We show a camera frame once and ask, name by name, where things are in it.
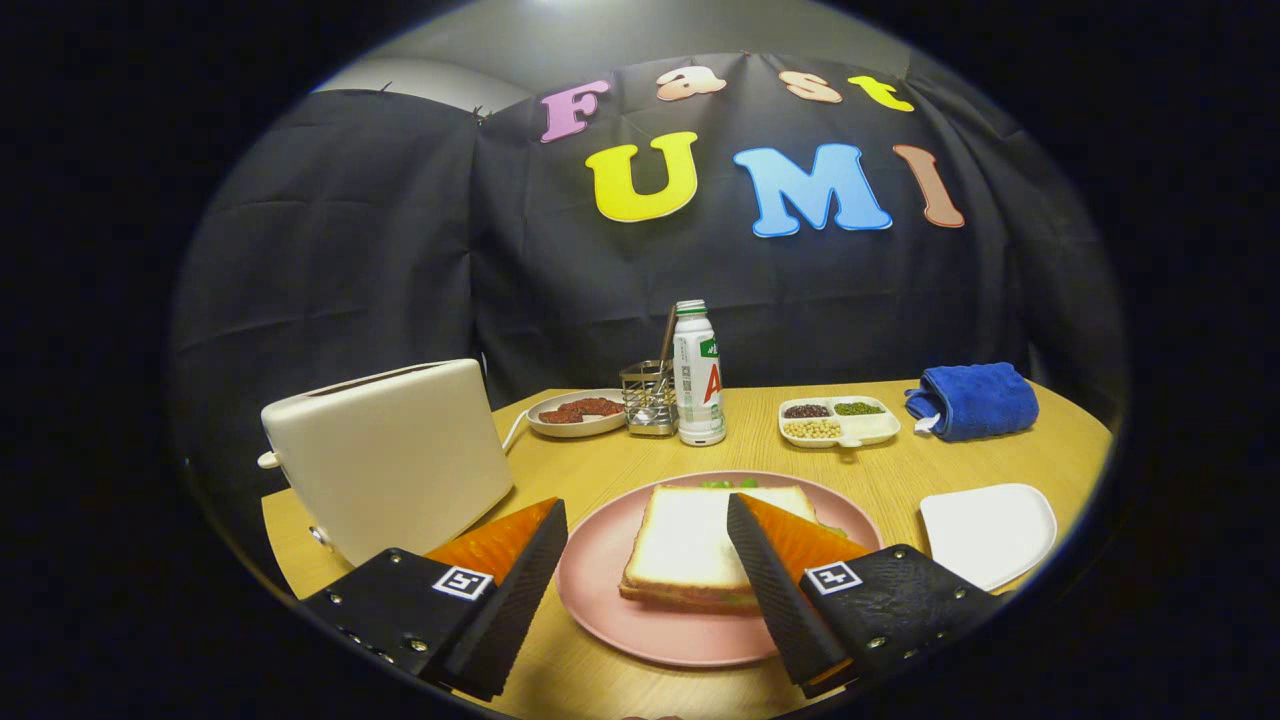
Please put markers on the white rounded square plate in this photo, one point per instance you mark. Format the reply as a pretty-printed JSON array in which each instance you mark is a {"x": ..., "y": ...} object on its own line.
[{"x": 985, "y": 535}]

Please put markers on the pile of green beans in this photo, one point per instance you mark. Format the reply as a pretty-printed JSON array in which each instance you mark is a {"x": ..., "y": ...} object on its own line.
[{"x": 858, "y": 408}]

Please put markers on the pile of yellow soybeans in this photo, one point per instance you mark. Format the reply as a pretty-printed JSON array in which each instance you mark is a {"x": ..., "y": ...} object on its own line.
[{"x": 812, "y": 430}]

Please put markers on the pink round plate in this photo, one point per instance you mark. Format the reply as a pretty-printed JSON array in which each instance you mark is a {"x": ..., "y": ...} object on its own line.
[{"x": 600, "y": 580}]

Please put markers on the blue towel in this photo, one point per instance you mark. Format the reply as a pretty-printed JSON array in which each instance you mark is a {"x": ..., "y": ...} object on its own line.
[{"x": 980, "y": 400}]

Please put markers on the small white round plate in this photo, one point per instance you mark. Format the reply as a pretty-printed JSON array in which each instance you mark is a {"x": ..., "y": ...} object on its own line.
[{"x": 580, "y": 428}]

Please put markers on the white bottle with green cap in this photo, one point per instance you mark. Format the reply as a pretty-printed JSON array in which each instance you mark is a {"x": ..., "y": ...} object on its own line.
[{"x": 695, "y": 400}]

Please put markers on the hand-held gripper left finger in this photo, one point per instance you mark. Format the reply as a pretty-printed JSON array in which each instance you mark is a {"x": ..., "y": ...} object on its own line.
[{"x": 520, "y": 590}]

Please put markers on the black backdrop cloth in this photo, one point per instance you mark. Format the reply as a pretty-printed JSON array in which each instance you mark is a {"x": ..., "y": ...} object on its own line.
[{"x": 600, "y": 300}]

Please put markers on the plain white bread slice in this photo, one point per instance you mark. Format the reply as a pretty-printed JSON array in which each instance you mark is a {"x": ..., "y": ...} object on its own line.
[{"x": 690, "y": 540}]

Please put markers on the brown chopstick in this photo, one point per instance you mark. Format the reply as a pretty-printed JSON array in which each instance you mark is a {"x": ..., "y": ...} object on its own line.
[{"x": 667, "y": 340}]

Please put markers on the cream white toaster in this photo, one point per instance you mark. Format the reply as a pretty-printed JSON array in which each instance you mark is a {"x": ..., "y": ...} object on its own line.
[{"x": 400, "y": 450}]

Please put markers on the white divided dish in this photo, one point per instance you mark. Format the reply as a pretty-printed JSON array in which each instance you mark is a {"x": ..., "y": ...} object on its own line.
[{"x": 875, "y": 425}]

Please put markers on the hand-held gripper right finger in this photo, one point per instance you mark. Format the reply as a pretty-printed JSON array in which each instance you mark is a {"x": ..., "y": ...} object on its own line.
[{"x": 770, "y": 590}]

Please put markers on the pile of dark red beans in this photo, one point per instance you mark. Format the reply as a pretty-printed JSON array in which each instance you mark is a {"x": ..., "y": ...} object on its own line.
[{"x": 806, "y": 411}]

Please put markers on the dark red meat slices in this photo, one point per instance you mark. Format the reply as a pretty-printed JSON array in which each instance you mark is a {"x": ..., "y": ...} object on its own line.
[{"x": 580, "y": 408}]

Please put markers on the green lettuce leaf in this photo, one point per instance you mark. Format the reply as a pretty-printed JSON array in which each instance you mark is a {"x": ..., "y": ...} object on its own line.
[{"x": 728, "y": 484}]

